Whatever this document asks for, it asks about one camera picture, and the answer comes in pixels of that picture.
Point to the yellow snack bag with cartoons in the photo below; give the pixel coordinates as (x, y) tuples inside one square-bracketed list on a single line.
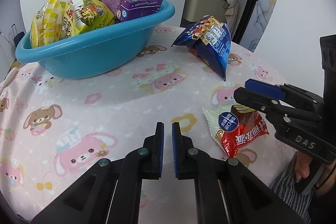
[(91, 15)]

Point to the black suitcase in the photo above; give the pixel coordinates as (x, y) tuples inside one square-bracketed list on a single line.
[(17, 36)]

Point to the pink cartoon tablecloth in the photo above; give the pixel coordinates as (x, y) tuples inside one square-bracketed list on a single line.
[(53, 130)]

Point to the pink towel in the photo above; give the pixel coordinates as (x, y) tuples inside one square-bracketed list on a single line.
[(231, 15)]

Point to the blue plastic basin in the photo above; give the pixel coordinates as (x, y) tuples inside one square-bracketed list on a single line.
[(95, 52)]

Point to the clear yellow chips bag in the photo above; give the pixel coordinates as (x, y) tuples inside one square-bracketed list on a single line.
[(47, 24)]

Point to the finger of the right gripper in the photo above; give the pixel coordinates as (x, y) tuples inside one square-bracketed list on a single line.
[(273, 110), (292, 95)]

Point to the red chocolate pie packet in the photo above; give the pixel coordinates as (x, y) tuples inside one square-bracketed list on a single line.
[(234, 126)]

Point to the purple drink carton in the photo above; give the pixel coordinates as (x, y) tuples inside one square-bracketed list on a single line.
[(125, 10)]

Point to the striped grey clothing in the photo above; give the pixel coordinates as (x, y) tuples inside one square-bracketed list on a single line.
[(283, 187)]

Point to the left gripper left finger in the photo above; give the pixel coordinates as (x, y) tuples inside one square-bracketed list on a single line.
[(110, 191)]

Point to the beige vanity cabinet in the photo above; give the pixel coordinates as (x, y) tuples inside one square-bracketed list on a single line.
[(194, 10)]

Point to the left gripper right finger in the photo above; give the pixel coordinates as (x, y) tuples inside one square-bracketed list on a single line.
[(226, 191)]

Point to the dark blue snack bag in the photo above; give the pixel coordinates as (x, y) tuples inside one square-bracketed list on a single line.
[(210, 40)]

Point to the yellow potato chips bag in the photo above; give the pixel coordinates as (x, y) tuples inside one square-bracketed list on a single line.
[(69, 27)]

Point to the person's right hand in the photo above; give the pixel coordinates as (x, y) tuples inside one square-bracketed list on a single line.
[(326, 180)]

